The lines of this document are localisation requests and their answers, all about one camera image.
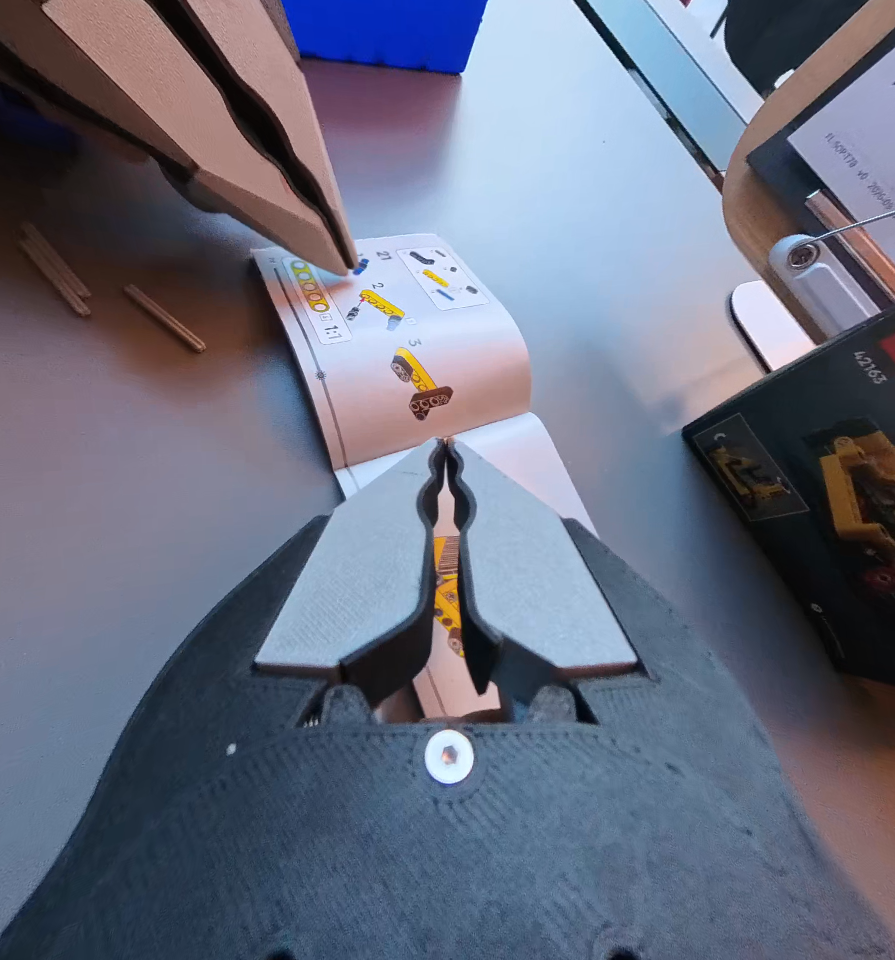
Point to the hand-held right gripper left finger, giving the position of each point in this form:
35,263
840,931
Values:
342,592

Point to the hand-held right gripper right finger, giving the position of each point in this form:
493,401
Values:
537,592

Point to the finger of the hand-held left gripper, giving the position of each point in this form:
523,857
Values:
155,97
282,90

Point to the wooden stand board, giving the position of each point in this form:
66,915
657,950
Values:
747,195

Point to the black lego box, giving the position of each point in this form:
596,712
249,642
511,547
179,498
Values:
830,487

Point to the blue plastic bin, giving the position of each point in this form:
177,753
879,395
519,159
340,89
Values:
387,34

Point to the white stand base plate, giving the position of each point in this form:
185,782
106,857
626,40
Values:
766,322

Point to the lego instruction booklet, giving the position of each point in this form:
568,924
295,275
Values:
447,360

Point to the printed instruction sheet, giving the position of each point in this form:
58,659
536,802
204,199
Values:
867,135

